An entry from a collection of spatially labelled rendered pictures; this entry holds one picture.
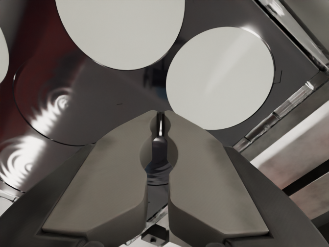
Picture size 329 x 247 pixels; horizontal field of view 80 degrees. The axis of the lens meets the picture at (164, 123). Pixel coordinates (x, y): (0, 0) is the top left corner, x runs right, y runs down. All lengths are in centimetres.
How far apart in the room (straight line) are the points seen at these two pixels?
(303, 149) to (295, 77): 12
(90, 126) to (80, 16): 10
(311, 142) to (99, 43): 27
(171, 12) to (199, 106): 9
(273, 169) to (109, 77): 24
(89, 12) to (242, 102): 16
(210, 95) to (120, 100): 9
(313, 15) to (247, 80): 10
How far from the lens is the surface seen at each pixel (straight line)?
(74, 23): 20
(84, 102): 22
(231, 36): 19
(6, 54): 23
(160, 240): 37
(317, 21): 27
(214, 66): 19
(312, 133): 30
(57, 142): 26
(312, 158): 33
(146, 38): 18
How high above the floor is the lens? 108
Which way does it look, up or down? 59 degrees down
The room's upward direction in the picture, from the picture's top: 180 degrees counter-clockwise
